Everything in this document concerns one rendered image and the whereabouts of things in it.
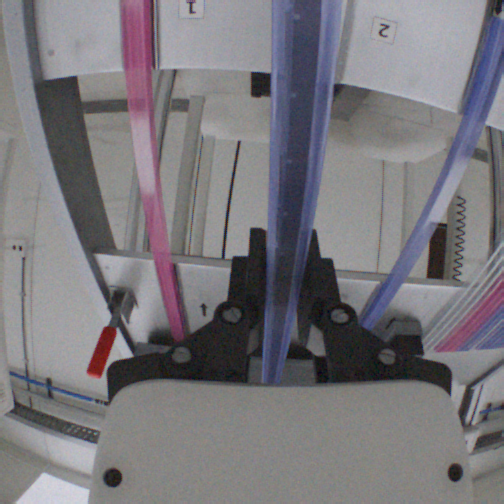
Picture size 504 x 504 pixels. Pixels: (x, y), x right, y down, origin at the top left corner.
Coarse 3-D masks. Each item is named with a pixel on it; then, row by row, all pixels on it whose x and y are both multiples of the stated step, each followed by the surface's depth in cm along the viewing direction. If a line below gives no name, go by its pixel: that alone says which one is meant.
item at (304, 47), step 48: (288, 0) 5; (336, 0) 5; (288, 48) 6; (336, 48) 6; (288, 96) 7; (288, 144) 8; (288, 192) 9; (288, 240) 10; (288, 288) 12; (288, 336) 16
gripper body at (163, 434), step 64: (192, 384) 8; (256, 384) 8; (320, 384) 8; (384, 384) 8; (128, 448) 6; (192, 448) 6; (256, 448) 6; (320, 448) 6; (384, 448) 6; (448, 448) 6
